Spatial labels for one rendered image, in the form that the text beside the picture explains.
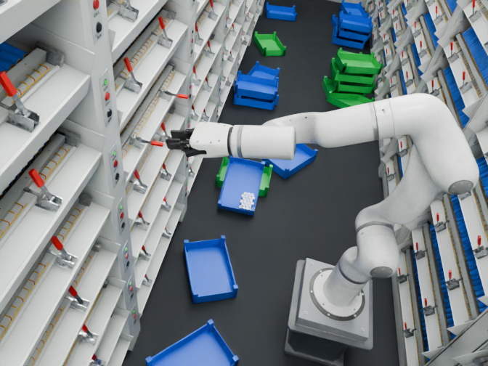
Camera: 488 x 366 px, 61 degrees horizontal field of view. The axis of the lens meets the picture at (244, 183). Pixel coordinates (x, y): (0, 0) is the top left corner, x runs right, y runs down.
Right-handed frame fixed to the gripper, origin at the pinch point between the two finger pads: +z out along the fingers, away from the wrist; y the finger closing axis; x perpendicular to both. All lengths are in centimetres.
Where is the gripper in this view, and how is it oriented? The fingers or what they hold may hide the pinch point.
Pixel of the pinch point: (176, 139)
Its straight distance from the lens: 111.7
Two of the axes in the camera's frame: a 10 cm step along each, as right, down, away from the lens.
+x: 1.0, 7.4, 6.6
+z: -9.8, -0.5, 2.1
